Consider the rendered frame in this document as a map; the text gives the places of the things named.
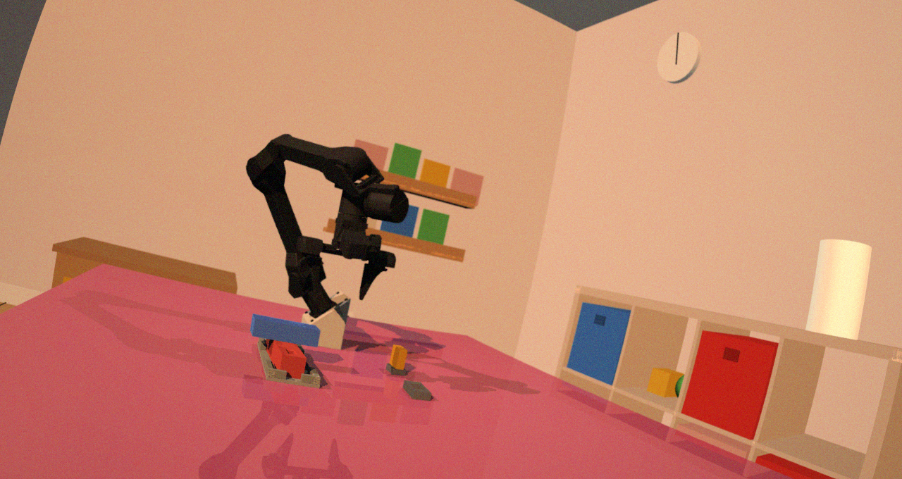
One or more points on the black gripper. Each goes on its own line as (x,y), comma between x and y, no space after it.
(311,248)

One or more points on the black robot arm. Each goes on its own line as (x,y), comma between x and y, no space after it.
(342,166)

